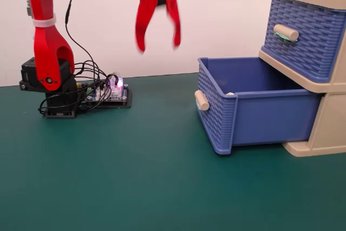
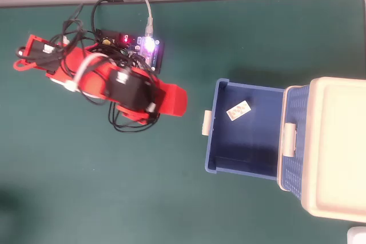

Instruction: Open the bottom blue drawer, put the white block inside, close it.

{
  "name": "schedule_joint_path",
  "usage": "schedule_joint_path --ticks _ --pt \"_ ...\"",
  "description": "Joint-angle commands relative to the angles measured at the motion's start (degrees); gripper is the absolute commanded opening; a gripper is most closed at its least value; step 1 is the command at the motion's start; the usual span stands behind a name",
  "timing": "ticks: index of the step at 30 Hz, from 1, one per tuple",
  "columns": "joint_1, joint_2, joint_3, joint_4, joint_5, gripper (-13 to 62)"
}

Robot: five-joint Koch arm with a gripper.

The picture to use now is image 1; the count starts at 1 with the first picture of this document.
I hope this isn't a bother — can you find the blue wicker drawer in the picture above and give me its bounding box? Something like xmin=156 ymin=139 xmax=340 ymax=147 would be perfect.
xmin=261 ymin=0 xmax=346 ymax=84
xmin=194 ymin=57 xmax=322 ymax=156

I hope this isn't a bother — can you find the white zip tie on upper arm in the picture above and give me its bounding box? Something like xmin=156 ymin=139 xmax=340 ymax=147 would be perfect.
xmin=32 ymin=14 xmax=57 ymax=29

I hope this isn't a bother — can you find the beige plastic drawer cabinet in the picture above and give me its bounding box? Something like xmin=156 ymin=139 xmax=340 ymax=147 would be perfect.
xmin=258 ymin=0 xmax=346 ymax=157

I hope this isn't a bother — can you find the black controller board with LEDs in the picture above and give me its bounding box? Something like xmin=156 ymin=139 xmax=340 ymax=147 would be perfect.
xmin=85 ymin=75 xmax=133 ymax=109

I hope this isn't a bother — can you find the dark green table mat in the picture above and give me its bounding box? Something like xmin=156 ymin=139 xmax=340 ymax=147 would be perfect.
xmin=0 ymin=72 xmax=346 ymax=231

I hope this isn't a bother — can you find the blue wicker drawer, large handle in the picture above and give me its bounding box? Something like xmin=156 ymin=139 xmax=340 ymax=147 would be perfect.
xmin=261 ymin=0 xmax=346 ymax=84

